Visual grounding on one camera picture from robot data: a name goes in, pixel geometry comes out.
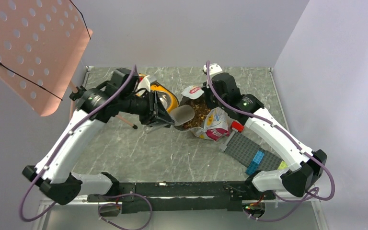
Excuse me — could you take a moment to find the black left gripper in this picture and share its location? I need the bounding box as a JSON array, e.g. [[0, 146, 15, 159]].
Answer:
[[120, 90, 175, 128]]

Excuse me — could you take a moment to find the cat food bag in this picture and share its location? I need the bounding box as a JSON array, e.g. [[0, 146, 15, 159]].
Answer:
[[167, 85, 230, 141]]

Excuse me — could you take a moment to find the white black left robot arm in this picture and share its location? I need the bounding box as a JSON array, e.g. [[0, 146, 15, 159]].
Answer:
[[23, 68, 175, 205]]

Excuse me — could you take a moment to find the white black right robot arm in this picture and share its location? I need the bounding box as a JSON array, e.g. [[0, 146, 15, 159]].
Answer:
[[202, 72, 328, 199]]

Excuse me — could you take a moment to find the yellow double pet bowl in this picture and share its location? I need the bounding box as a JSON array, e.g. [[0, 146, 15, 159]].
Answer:
[[138, 73, 179, 113]]

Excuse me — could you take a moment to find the grey lego baseplate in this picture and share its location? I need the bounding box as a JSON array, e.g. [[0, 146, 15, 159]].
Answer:
[[224, 133, 282, 172]]

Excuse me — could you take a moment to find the blue lego brick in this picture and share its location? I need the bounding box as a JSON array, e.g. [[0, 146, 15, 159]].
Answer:
[[245, 150, 265, 175]]

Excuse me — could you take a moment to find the yellow-green lego brick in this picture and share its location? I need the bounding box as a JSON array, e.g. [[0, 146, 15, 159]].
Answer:
[[277, 161, 288, 170]]

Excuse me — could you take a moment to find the pink perforated music stand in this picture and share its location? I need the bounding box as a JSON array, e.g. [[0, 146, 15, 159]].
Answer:
[[0, 0, 138, 130]]

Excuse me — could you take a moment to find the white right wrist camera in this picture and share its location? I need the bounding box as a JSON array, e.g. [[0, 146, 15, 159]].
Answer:
[[203, 63, 223, 77]]

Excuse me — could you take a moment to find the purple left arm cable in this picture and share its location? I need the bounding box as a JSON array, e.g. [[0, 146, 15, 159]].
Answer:
[[19, 65, 153, 230]]

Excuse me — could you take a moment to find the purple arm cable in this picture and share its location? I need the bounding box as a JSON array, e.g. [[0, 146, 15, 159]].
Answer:
[[205, 60, 335, 222], [19, 65, 153, 230]]

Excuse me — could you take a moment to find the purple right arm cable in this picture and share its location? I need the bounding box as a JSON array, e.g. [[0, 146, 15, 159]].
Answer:
[[205, 60, 335, 222]]

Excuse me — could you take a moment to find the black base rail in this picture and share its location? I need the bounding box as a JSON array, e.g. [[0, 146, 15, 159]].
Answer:
[[87, 181, 275, 214]]

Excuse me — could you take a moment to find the aluminium frame rail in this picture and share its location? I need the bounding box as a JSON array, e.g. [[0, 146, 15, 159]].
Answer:
[[31, 195, 329, 230]]

